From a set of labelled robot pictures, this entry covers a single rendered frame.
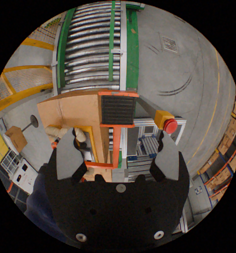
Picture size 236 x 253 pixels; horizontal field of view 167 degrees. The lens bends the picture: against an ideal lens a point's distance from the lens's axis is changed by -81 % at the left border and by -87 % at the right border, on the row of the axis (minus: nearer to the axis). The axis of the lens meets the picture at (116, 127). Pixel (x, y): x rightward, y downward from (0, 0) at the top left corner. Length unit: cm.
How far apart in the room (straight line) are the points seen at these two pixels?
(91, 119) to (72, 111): 10
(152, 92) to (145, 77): 27
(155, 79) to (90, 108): 121
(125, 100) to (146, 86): 119
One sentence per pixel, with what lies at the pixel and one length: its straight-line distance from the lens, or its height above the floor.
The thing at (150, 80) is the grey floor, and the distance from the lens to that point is 138.
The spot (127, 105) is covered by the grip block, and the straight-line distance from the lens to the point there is 18.
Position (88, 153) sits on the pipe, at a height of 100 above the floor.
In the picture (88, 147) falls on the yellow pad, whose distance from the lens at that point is 46.
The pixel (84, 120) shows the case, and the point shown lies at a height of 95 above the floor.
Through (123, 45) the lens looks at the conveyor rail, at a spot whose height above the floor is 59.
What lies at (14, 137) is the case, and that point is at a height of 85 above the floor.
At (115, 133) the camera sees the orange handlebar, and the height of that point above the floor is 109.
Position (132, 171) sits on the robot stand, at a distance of 74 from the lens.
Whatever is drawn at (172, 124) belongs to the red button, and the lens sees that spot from 34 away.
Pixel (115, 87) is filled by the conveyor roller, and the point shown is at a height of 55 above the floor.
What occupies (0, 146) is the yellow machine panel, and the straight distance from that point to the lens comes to 762.
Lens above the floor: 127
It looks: 59 degrees down
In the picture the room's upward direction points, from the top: 179 degrees counter-clockwise
